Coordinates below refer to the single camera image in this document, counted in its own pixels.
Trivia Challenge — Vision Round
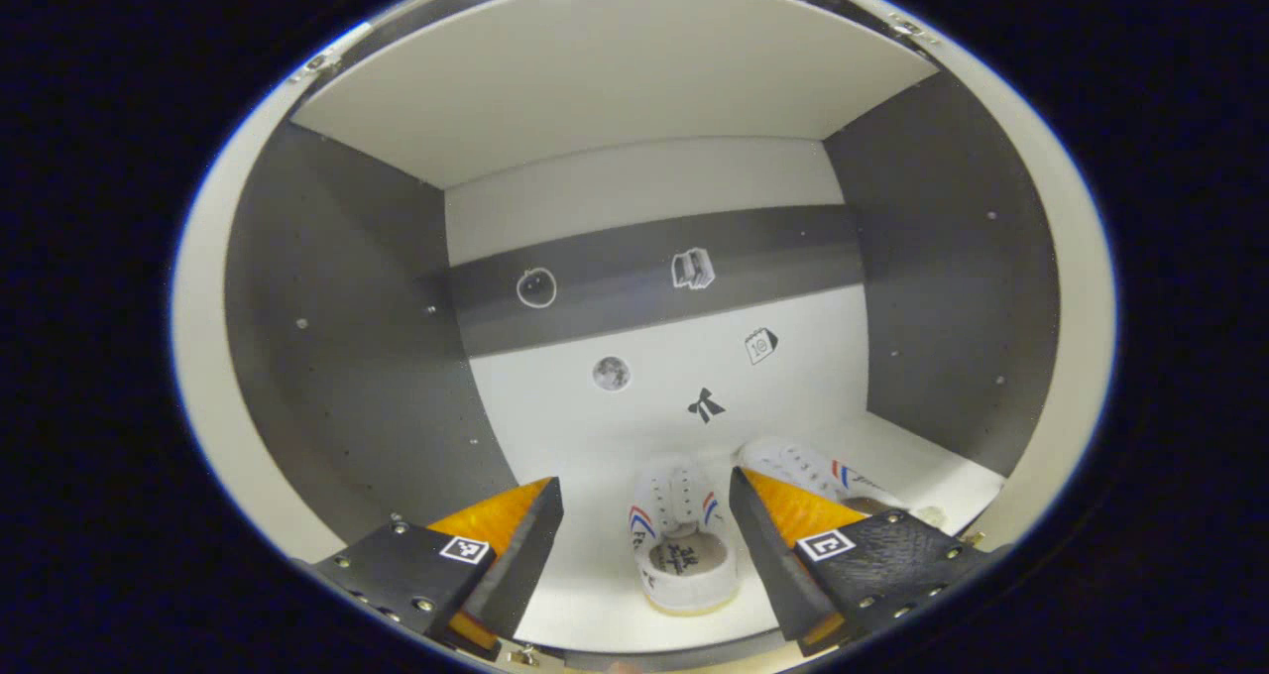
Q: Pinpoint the metal door hinge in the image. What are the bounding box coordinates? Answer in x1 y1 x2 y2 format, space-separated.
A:
288 48 345 85
885 12 941 49

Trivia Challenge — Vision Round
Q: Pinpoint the white shoe cabinet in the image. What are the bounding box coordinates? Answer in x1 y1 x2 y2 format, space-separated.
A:
223 0 1062 655

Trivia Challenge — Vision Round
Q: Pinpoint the white canvas shoe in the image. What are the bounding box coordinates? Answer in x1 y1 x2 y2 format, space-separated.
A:
739 438 908 516
628 461 740 616

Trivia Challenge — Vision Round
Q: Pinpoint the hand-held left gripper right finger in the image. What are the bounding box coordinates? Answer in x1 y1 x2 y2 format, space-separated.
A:
729 466 997 650

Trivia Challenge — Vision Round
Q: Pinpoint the white shoe cabinet door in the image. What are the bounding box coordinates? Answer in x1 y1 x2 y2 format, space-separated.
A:
872 0 1116 551
171 20 348 566

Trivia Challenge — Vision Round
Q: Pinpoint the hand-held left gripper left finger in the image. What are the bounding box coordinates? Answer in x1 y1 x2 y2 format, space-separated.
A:
312 476 564 655

